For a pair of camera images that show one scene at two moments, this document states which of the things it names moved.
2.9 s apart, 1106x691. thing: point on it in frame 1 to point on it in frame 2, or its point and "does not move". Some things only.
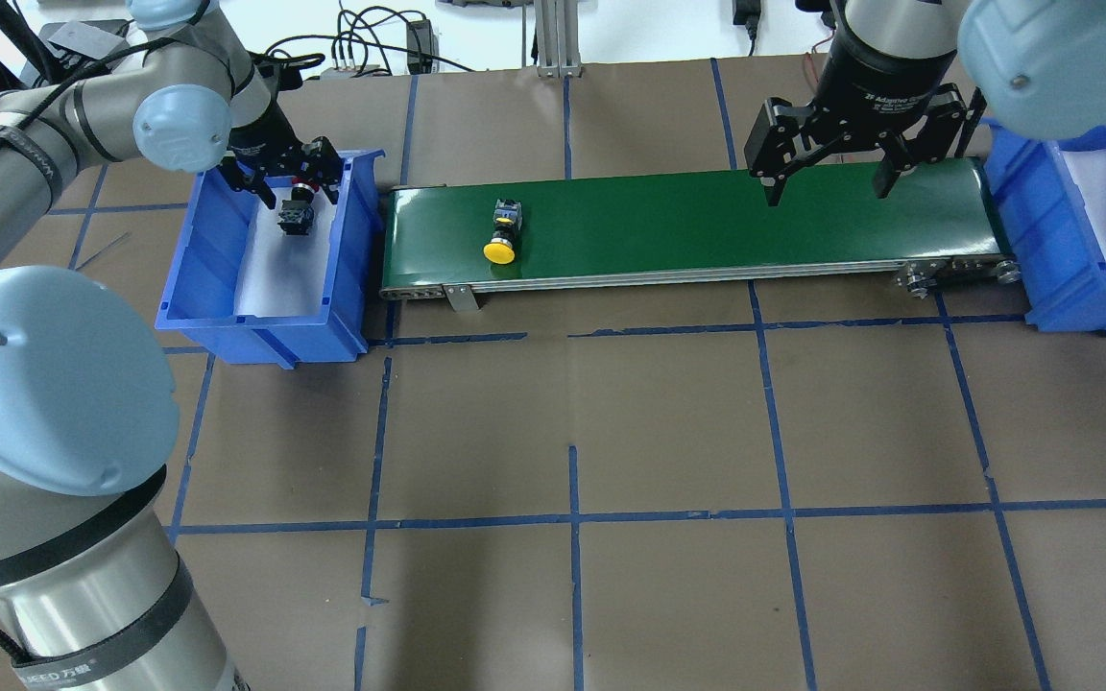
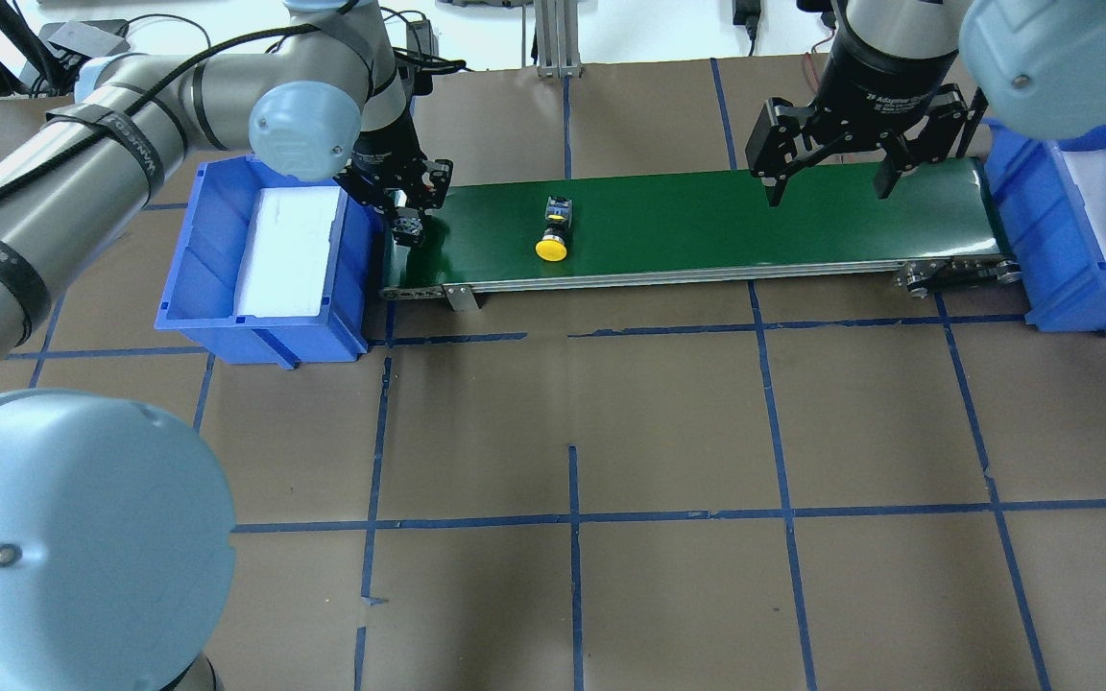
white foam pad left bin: x=287 y=275 does not move
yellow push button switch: x=508 y=217 to x=552 y=247
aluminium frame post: x=558 y=39 does not move
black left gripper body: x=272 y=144 to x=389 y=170
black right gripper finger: x=773 y=185 does not move
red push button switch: x=296 y=215 to x=407 y=226
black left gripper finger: x=265 y=193 to x=391 y=210
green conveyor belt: x=700 y=230 does not move
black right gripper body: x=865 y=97 does not move
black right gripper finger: x=885 y=178 does not move
